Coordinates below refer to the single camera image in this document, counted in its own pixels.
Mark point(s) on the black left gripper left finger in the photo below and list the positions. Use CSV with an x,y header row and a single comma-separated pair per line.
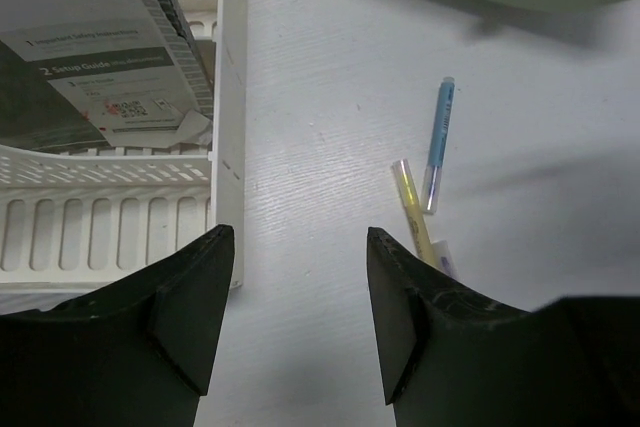
x,y
137,352

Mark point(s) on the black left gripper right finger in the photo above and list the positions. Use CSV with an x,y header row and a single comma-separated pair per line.
x,y
450,356

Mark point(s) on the purple slim pastel pen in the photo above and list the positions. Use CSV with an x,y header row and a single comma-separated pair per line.
x,y
444,259

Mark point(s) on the yellow slim pastel pen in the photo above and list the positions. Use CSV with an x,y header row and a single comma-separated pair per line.
x,y
410,201

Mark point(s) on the blue slim pastel pen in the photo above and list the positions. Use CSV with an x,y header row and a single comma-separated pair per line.
x,y
437,148

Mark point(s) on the grey setup guide booklet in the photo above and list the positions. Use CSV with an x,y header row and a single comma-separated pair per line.
x,y
92,73

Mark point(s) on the white perforated file organizer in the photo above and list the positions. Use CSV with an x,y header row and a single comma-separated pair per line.
x,y
74,220

